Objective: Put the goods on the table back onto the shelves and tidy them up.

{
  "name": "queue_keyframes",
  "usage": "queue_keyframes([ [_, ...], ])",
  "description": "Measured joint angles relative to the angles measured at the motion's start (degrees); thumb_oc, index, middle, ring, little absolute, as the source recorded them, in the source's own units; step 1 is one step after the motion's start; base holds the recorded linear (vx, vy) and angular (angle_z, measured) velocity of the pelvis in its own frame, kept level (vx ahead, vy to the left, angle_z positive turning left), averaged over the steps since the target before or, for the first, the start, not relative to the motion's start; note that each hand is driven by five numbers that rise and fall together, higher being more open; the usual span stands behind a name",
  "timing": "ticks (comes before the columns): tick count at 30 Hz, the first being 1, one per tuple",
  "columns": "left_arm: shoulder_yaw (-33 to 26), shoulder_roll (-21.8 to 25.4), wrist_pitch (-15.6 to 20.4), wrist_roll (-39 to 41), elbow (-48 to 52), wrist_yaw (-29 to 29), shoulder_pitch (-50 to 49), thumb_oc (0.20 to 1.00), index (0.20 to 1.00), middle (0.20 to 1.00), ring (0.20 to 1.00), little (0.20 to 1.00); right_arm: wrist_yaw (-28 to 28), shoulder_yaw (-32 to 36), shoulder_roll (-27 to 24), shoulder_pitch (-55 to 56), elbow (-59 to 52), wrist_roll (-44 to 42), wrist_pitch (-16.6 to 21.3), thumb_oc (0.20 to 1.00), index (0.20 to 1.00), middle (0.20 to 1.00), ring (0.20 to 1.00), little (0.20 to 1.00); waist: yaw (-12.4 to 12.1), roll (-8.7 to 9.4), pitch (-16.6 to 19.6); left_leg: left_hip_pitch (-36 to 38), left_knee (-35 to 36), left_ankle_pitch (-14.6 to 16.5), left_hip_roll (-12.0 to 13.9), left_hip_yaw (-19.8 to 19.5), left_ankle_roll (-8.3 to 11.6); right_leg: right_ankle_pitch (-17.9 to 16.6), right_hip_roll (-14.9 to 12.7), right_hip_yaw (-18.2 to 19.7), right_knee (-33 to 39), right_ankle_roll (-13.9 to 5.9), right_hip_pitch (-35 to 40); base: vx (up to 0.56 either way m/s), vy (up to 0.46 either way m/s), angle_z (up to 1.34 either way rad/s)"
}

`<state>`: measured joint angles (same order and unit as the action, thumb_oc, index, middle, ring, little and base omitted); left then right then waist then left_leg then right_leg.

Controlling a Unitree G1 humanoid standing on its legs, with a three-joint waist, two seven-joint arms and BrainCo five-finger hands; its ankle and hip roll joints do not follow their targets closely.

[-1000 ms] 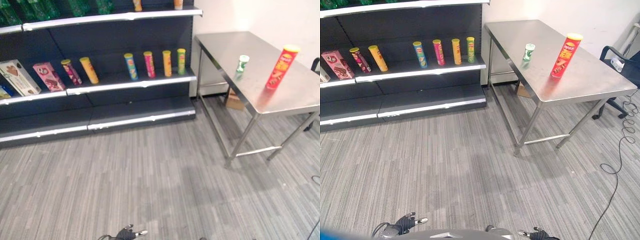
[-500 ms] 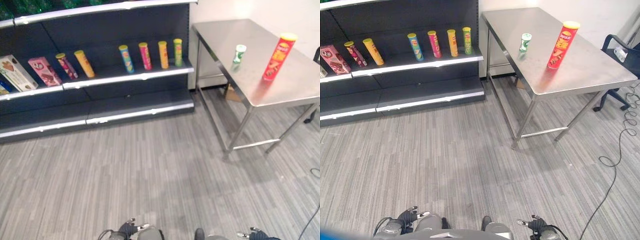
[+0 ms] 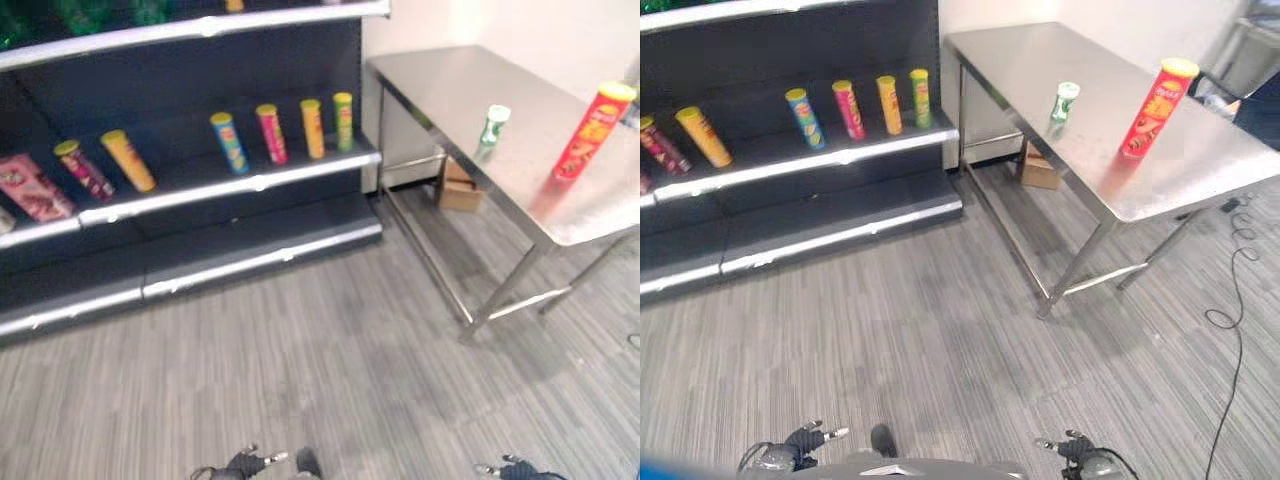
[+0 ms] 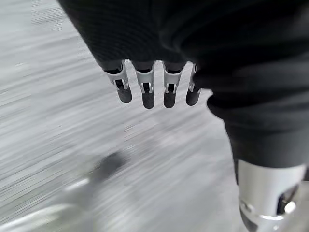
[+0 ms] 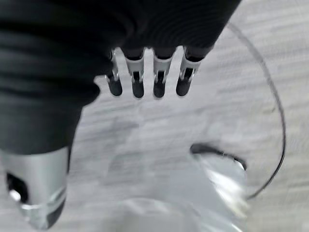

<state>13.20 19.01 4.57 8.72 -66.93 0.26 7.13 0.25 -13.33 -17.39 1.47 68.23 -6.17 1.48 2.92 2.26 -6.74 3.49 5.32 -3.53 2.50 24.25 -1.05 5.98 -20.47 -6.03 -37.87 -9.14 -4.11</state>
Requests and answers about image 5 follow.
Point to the silver robot leg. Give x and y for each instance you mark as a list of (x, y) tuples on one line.
[(212, 186)]

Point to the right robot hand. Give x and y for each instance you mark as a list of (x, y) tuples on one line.
[(72, 48)]

